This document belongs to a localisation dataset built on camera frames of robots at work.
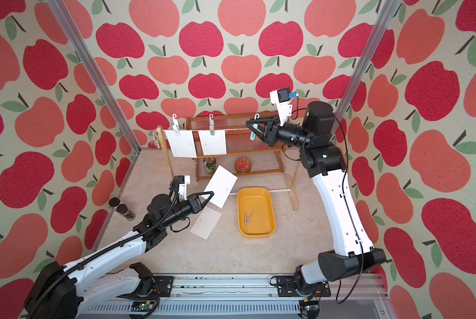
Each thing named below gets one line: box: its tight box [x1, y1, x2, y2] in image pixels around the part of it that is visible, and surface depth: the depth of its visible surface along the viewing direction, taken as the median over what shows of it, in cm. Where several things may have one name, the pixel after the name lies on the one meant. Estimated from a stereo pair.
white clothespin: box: [172, 113, 181, 137], surface depth 66 cm
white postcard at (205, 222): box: [189, 206, 222, 240], surface depth 93 cm
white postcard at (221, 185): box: [202, 164, 238, 209], surface depth 78 cm
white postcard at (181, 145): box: [164, 130, 197, 159], surface depth 73 cm
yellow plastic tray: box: [236, 186, 276, 239], surface depth 94 cm
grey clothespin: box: [209, 113, 215, 136], surface depth 66 cm
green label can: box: [203, 156, 217, 175], surface depth 103 cm
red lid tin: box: [234, 156, 252, 173], surface depth 110 cm
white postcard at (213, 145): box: [198, 129, 227, 156], surface depth 73 cm
